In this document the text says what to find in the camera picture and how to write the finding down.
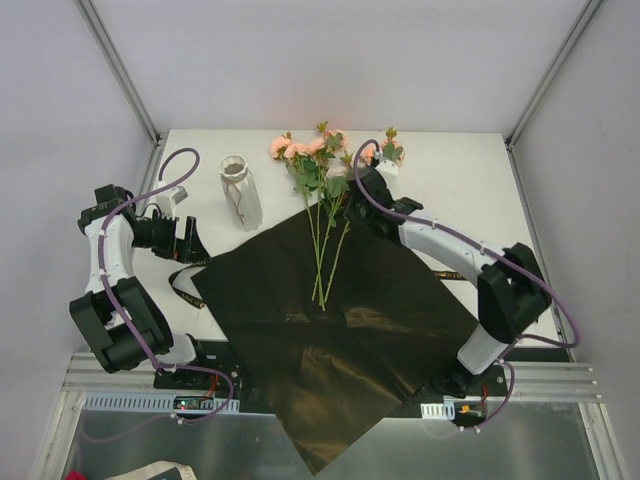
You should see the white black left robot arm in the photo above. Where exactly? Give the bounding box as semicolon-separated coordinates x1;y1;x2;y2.
69;184;212;389

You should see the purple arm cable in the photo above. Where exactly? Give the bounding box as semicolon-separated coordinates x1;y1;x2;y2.
353;139;584;434
97;147;235;426

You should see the left white cable duct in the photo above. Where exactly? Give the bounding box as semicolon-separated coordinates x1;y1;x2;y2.
84;393;240;415

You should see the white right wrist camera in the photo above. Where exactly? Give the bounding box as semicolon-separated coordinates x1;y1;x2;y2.
372;157;400;189

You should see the white cable duct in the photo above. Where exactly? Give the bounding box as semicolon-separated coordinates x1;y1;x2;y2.
420;400;487;421
84;393;240;415

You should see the left aluminium frame post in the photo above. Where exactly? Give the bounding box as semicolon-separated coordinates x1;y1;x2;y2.
74;0;162;145

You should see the right aluminium frame post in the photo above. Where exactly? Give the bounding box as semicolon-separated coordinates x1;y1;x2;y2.
505;0;605;152

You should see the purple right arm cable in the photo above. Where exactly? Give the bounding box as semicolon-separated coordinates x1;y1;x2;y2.
353;139;584;434

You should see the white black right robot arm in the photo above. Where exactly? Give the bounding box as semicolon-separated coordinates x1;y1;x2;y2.
346;167;551;395

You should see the white ribbed ceramic vase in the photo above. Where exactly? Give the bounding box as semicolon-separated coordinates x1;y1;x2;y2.
218;155;263;232

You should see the cream tote bag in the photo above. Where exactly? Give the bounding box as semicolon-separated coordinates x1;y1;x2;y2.
108;461;197;480

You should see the aluminium front frame rail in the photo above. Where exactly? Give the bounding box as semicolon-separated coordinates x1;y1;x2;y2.
62;353;605;403

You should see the aluminium frame post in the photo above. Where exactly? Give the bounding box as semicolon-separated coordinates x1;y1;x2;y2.
505;0;605;152
74;0;162;145

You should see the red cloth item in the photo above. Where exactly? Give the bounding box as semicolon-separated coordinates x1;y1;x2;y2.
64;470;88;480

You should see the black ribbon gold lettering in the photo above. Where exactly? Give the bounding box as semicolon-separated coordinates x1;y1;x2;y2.
168;257;467;309

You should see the right white cable duct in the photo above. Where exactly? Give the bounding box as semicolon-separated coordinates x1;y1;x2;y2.
420;400;487;421

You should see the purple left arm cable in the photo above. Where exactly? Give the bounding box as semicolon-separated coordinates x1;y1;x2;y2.
97;147;235;426

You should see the black paper flower wrap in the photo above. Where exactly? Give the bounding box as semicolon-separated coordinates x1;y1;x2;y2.
193;211;477;473

